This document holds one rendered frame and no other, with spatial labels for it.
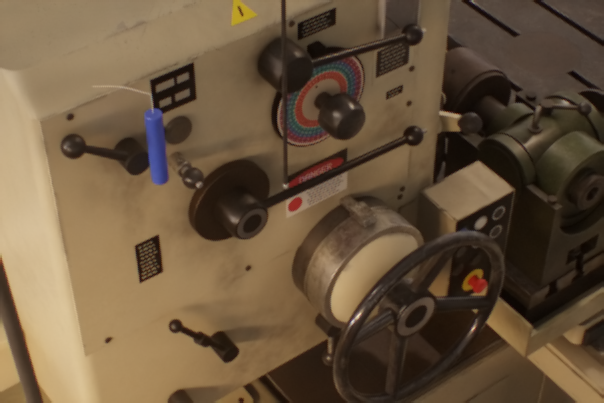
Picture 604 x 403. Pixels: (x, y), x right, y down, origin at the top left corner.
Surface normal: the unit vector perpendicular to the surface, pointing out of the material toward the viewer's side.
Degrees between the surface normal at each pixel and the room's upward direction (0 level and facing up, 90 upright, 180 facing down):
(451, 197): 0
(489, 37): 0
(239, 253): 90
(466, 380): 90
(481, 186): 0
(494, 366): 90
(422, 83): 90
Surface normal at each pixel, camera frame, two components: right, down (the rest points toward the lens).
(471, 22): 0.00, -0.73
